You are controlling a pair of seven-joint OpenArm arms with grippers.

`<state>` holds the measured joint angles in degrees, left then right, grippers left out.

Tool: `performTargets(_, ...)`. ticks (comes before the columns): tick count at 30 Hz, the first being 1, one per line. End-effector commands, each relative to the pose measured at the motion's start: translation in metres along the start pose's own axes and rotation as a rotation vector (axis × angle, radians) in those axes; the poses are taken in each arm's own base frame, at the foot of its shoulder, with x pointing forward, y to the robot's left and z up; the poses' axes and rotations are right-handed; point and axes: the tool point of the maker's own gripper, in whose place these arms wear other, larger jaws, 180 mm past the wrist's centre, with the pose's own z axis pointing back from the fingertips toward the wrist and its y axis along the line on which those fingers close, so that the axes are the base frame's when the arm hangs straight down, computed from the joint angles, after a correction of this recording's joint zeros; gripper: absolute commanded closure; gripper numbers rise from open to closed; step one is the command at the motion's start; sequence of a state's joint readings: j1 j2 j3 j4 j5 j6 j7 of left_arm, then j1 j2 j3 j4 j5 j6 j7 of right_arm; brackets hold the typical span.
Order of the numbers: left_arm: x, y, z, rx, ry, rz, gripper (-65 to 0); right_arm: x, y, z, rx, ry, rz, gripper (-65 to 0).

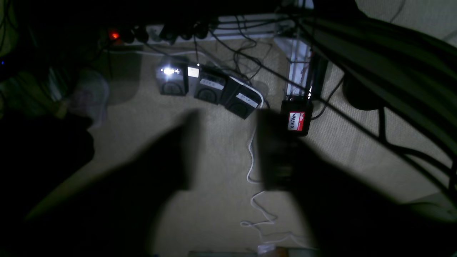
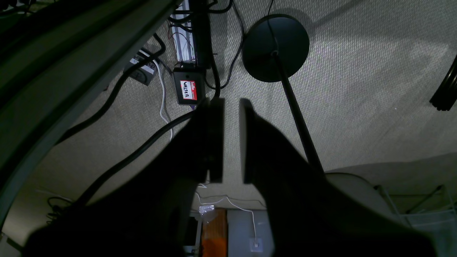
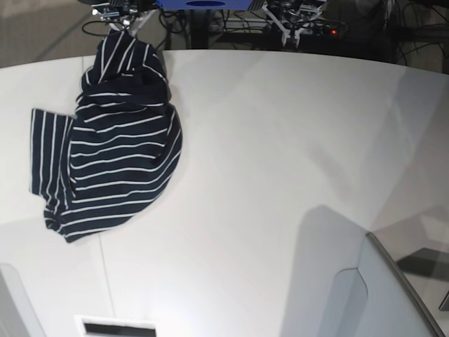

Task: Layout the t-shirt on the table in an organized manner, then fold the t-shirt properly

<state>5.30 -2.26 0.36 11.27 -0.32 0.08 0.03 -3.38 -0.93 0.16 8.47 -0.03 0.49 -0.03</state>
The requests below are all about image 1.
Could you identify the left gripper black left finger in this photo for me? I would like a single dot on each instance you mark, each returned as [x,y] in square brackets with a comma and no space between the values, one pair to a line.
[111,217]

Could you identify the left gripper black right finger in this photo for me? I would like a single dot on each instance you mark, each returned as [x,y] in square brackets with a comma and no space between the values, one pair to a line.
[347,217]

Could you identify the black box with red label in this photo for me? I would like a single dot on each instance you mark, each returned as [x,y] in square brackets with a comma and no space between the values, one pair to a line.
[298,116]

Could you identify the left black foot pedal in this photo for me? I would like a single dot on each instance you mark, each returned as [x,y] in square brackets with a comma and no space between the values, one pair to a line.
[172,79]

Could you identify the black foot pedal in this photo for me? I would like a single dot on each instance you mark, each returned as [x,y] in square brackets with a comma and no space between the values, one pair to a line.
[240,98]
[210,86]
[172,79]

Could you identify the middle black foot pedal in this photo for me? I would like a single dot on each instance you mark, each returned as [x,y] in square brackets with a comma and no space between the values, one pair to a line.
[210,86]

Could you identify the right black foot pedal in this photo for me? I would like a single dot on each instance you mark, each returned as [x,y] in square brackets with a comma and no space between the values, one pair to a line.
[240,98]

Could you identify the white power strip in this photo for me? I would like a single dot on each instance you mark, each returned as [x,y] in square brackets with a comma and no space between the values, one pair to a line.
[224,28]

